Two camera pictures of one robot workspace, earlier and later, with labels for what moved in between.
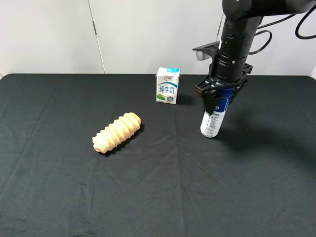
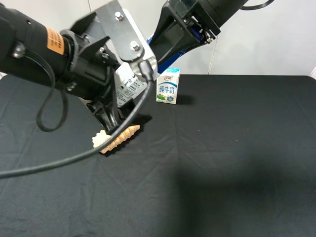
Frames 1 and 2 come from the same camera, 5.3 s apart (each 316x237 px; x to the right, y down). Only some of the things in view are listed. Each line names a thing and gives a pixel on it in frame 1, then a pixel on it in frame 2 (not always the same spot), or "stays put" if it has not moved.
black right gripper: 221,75 -> 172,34
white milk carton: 167,81 stays put
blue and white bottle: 212,122 -> 130,84
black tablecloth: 257,179 stays put
